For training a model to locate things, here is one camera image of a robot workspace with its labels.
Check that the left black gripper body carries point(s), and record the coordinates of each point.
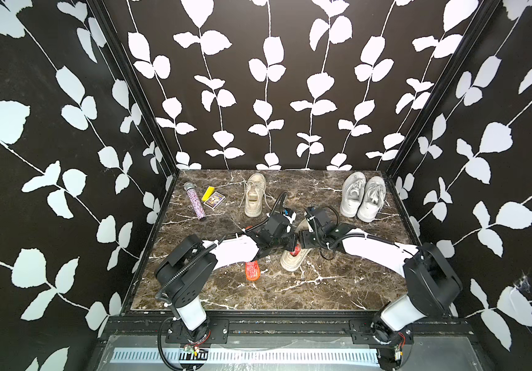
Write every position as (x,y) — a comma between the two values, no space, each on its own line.
(285,242)

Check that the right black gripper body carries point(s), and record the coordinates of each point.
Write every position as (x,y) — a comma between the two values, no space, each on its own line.
(310,239)

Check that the beige lace sneaker one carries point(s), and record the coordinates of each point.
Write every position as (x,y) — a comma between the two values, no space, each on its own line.
(290,263)
(254,195)

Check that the red orange insole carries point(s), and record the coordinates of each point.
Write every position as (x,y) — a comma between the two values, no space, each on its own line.
(252,271)

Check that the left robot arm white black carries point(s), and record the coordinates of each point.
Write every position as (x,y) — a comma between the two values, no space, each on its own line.
(183,274)

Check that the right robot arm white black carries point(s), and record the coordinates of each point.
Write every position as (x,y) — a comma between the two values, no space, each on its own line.
(431,283)

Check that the white sneaker inner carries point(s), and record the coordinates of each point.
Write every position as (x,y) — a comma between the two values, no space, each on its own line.
(352,194)

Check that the white sneaker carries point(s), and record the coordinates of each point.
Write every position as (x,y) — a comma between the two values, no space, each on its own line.
(373,199)
(352,194)

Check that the purple card box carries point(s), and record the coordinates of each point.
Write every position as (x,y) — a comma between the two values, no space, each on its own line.
(214,200)

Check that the white sneaker outer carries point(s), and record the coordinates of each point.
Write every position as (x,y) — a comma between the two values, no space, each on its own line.
(373,199)

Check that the yellow small block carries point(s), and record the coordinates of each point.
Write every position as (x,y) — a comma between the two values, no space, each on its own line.
(208,193)

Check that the purple glitter bottle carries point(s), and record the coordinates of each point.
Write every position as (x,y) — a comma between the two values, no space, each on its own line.
(196,202)

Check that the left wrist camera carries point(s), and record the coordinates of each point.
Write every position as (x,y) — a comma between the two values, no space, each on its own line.
(289,214)

